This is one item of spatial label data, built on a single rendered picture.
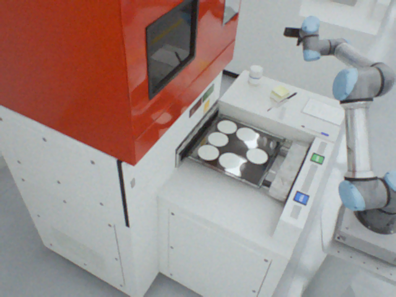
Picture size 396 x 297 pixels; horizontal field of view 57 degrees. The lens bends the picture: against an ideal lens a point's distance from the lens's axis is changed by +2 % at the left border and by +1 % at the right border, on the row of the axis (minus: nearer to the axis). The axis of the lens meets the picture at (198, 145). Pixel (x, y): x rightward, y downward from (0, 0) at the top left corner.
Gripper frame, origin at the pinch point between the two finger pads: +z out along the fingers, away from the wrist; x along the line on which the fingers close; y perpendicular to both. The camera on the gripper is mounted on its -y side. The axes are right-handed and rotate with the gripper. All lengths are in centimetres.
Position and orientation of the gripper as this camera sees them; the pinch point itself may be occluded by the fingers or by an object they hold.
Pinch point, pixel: (298, 39)
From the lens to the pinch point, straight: 214.2
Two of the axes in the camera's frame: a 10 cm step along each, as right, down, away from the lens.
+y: 9.4, 3.1, -1.4
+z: 1.7, -0.6, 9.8
